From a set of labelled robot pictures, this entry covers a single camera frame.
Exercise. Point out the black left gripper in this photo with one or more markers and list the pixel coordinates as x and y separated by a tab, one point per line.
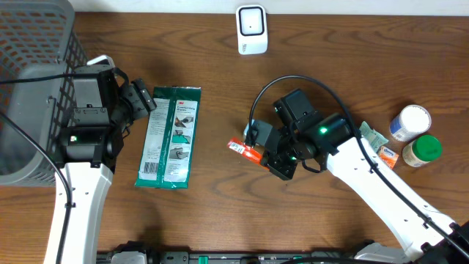
143	101

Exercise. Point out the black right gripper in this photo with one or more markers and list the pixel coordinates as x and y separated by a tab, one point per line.
274	163

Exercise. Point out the red white snack packet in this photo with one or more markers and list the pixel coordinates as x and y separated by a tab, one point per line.
245	151

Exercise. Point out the green white gloves packet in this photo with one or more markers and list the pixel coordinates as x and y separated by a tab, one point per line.
169	141

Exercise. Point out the light green snack packet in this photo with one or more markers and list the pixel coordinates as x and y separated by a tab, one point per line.
375	139

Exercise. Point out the small orange box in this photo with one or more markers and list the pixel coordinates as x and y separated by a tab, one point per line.
388	156

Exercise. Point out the white blue label jar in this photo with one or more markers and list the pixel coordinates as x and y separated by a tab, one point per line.
412	121

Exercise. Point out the green lid white jar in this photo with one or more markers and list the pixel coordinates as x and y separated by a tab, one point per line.
422	150

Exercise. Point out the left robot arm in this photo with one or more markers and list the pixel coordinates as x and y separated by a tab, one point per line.
107	104

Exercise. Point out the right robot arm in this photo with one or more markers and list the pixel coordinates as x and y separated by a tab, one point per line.
425	234

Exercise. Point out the white barcode scanner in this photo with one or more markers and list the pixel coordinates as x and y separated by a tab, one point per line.
252	35

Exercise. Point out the grey plastic mesh basket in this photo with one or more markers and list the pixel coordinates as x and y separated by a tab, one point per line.
38	44

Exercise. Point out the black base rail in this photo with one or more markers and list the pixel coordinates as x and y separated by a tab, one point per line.
137	252

